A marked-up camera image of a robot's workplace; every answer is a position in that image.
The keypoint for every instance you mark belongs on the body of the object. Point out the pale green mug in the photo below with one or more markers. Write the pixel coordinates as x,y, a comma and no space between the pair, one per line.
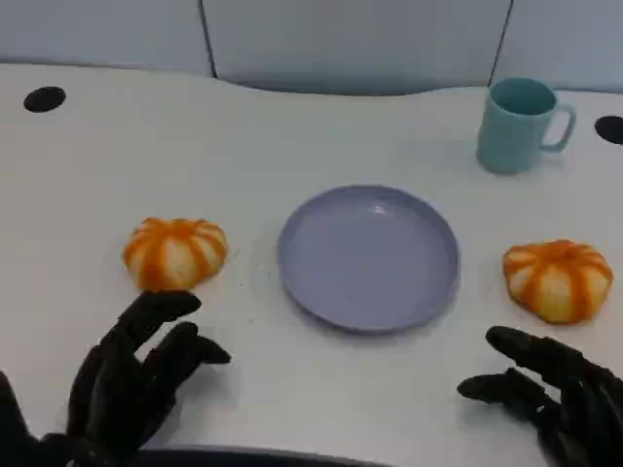
511,136

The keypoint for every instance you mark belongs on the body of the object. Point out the grey partition panel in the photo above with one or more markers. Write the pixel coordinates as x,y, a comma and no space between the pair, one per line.
355,39
569,39
97,29

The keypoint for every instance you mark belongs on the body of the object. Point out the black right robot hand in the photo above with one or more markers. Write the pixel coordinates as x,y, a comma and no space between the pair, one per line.
584,404

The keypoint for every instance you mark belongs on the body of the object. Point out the lilac plate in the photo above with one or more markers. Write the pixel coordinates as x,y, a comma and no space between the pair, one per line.
370,262

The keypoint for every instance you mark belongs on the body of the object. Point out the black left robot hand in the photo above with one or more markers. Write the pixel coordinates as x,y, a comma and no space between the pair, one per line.
112,384

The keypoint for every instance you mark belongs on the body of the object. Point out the orange and white bread roll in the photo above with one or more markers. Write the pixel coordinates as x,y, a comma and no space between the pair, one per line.
557,282
175,255

